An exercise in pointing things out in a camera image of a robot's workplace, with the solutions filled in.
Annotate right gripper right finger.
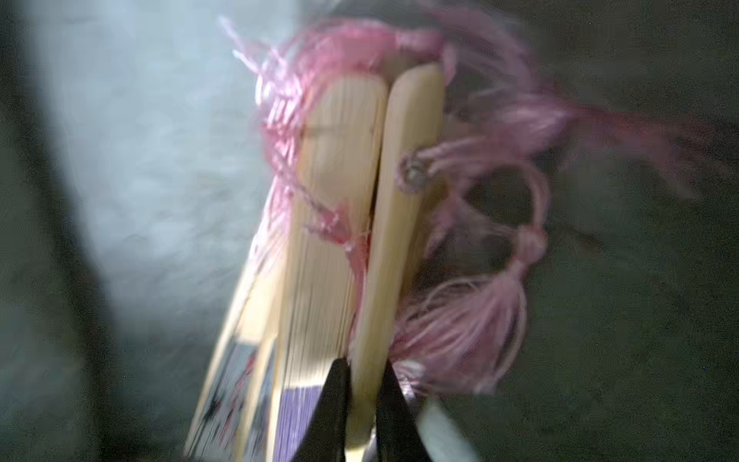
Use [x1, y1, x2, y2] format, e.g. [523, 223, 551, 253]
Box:
[375, 362, 431, 462]

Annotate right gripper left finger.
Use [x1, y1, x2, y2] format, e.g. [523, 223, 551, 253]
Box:
[292, 358, 350, 462]

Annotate olive green tote bag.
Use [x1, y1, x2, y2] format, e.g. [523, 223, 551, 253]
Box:
[1, 1, 738, 461]

